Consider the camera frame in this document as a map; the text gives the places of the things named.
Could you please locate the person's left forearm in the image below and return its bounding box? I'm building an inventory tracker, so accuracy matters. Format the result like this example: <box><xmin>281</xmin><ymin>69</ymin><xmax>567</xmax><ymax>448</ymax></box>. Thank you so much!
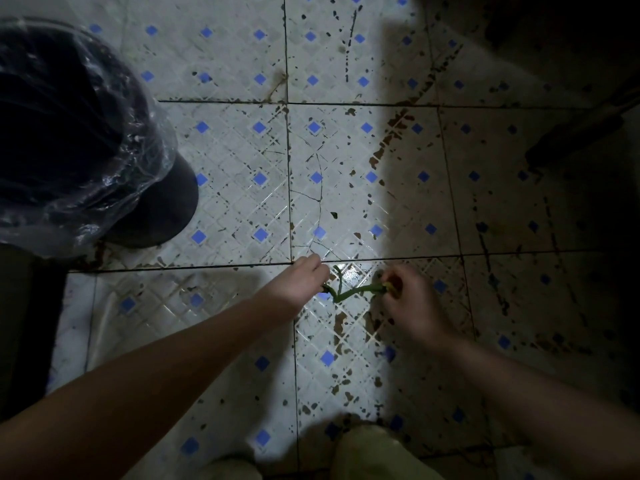
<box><xmin>0</xmin><ymin>294</ymin><xmax>296</xmax><ymax>480</ymax></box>

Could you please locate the dark trash bin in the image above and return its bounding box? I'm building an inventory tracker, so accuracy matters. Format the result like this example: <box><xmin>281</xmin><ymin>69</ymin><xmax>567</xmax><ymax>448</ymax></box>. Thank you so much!
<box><xmin>0</xmin><ymin>22</ymin><xmax>200</xmax><ymax>249</ymax></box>

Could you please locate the dark wooden stool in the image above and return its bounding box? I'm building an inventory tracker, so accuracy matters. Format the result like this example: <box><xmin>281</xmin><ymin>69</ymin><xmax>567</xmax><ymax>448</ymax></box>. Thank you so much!
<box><xmin>482</xmin><ymin>0</ymin><xmax>640</xmax><ymax>171</ymax></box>

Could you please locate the long curved green stem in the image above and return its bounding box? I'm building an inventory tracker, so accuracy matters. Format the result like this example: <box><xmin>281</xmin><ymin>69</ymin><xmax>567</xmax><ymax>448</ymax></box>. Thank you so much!
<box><xmin>321</xmin><ymin>267</ymin><xmax>389</xmax><ymax>303</ymax></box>

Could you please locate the dark brown cabinet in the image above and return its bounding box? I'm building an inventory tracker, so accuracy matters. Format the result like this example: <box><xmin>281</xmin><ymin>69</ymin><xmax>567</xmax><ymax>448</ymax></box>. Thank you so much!
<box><xmin>0</xmin><ymin>244</ymin><xmax>69</xmax><ymax>423</ymax></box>

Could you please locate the clear bin liner bag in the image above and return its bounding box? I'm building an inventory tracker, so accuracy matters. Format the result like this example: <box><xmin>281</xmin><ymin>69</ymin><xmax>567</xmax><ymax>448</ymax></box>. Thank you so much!
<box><xmin>0</xmin><ymin>17</ymin><xmax>179</xmax><ymax>261</ymax></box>

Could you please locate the person's left hand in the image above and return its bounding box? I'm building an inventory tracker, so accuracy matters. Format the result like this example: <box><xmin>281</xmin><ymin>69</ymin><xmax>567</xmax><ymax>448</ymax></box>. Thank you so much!
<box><xmin>259</xmin><ymin>253</ymin><xmax>331</xmax><ymax>323</ymax></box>

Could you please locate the person's right hand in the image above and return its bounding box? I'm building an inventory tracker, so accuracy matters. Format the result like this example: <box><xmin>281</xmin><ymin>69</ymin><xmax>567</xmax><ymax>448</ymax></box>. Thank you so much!
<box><xmin>377</xmin><ymin>264</ymin><xmax>459</xmax><ymax>353</ymax></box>

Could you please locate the person's right forearm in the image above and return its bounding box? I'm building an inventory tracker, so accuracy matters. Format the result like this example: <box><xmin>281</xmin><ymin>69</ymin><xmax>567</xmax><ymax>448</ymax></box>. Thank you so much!
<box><xmin>439</xmin><ymin>334</ymin><xmax>640</xmax><ymax>480</ymax></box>

